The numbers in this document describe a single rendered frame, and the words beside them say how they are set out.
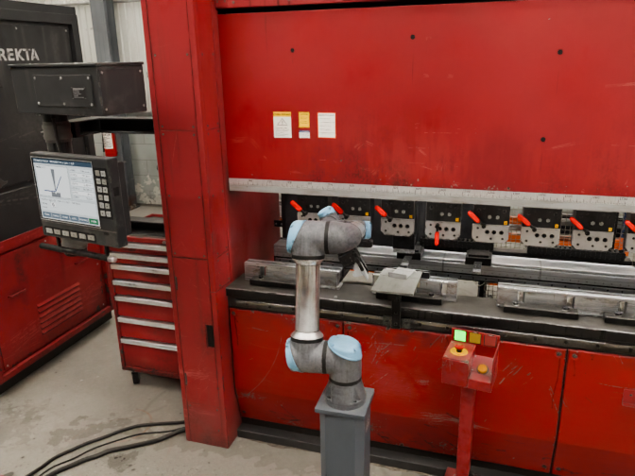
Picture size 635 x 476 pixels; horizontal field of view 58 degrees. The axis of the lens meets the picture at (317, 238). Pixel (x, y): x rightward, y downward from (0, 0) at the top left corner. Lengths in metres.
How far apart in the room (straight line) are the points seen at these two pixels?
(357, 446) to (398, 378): 0.70
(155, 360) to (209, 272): 1.06
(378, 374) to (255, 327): 0.64
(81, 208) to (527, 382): 2.01
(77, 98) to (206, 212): 0.72
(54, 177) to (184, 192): 0.55
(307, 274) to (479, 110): 1.01
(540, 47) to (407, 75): 0.52
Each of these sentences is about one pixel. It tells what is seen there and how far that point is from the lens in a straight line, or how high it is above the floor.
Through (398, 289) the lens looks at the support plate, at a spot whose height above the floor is 1.00.
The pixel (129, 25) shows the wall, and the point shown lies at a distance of 8.17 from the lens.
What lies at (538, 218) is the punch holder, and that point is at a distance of 2.54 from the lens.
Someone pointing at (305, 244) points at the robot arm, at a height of 1.35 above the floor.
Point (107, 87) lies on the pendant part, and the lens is 2.35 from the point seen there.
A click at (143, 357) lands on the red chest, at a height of 0.23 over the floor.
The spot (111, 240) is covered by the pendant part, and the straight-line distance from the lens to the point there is 2.41.
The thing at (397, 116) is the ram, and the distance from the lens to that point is 2.51.
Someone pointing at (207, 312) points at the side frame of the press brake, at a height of 0.78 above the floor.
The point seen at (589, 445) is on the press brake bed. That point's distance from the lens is 2.89.
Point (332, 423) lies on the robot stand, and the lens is 2.12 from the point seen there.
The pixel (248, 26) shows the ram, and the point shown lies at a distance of 2.70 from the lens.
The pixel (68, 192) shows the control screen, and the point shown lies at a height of 1.45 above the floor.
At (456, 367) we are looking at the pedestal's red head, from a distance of 2.43.
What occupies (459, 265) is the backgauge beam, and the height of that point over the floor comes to 0.96.
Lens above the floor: 1.95
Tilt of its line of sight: 18 degrees down
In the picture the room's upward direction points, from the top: 1 degrees counter-clockwise
